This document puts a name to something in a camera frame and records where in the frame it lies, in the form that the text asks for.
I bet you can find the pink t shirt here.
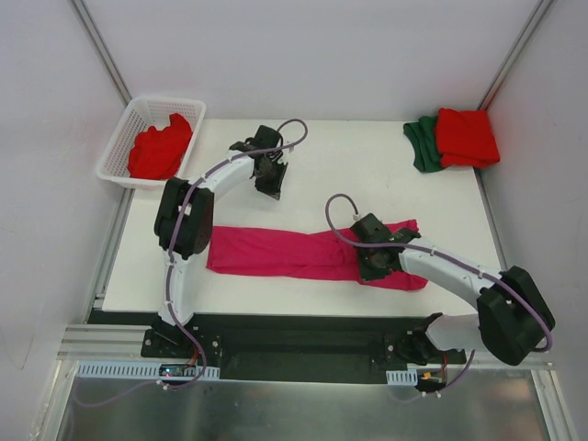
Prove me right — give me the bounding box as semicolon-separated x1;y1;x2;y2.
206;226;427;291

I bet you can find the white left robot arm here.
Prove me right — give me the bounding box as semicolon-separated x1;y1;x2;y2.
152;125;288;357

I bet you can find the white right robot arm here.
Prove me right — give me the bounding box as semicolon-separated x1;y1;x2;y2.
351;214;555;366

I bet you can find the red t shirt in basket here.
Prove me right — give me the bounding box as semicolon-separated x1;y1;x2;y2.
127;113;193;180

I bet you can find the folded green t shirt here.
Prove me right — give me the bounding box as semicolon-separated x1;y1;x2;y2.
402;116;444;174

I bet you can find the white perforated plastic basket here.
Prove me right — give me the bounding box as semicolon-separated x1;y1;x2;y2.
96;96;207;190

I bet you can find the folded red t shirt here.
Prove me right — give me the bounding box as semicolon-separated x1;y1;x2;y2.
435;107;501;168

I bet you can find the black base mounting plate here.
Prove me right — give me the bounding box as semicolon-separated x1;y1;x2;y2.
86;311;468;385

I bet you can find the right white cable duct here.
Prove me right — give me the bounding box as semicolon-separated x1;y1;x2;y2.
386;368;418;387

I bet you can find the white cable duct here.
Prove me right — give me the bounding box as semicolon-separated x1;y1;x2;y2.
386;368;418;387
76;361;221;381

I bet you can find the left aluminium frame post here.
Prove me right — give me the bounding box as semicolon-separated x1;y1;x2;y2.
68;0;132;106

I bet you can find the left aluminium rail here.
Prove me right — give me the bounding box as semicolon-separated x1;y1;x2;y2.
57;323;147;361

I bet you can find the left white cable duct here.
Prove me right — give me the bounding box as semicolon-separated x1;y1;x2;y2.
76;361;221;381

